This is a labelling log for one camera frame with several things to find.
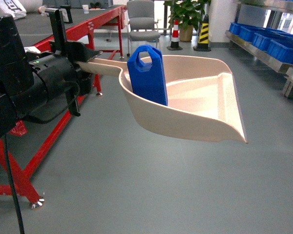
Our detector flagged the red tag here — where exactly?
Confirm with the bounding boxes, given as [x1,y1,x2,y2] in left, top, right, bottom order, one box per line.
[8,120,28,137]

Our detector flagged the blue plastic part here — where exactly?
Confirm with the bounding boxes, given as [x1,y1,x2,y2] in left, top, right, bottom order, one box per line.
[127,44,168,106]

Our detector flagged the white plastic bag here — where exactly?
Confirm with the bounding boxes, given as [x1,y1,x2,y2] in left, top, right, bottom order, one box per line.
[0,0,27,20]

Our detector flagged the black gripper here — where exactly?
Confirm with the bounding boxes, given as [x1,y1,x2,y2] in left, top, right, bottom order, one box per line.
[24,8,103,117]

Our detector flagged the grey office chair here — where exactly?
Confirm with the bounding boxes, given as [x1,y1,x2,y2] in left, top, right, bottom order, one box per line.
[126,0,161,57]

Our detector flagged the beige plastic dustpan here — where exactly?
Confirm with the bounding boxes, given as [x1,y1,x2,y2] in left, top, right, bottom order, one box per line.
[80,55,247,142]

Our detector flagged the potted green plant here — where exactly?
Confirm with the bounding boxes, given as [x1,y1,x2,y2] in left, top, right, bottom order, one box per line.
[164,0,211,42]

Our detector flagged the white paper cup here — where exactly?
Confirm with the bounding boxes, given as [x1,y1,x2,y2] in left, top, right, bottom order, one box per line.
[82,4,89,14]

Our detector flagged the red workbench frame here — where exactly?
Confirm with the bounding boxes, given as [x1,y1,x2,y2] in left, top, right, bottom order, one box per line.
[0,5,126,209]

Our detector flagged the black cable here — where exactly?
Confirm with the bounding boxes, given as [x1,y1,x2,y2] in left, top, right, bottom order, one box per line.
[3,80,81,234]

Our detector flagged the blue crate behind left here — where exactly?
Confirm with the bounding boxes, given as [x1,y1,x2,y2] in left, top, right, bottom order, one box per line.
[238,25,265,42]

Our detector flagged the blue crate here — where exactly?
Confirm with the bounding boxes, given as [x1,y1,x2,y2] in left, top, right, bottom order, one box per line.
[238,25,265,42]
[267,39,293,64]
[229,22,243,35]
[251,33,279,51]

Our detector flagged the red white traffic cone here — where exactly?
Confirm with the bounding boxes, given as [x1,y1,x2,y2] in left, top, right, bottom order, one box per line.
[167,19,183,51]

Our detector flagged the yellow black striped bollard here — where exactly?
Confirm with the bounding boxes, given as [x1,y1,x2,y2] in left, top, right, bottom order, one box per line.
[193,15,211,52]

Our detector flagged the blue crate behind right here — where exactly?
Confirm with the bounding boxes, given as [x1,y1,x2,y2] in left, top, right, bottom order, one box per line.
[229,22,243,35]

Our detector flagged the blue crate front right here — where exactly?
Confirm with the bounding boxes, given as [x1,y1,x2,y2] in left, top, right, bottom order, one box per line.
[251,33,279,51]

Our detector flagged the blue crate front left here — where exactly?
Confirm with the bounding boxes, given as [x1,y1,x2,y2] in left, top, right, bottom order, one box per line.
[267,39,293,64]

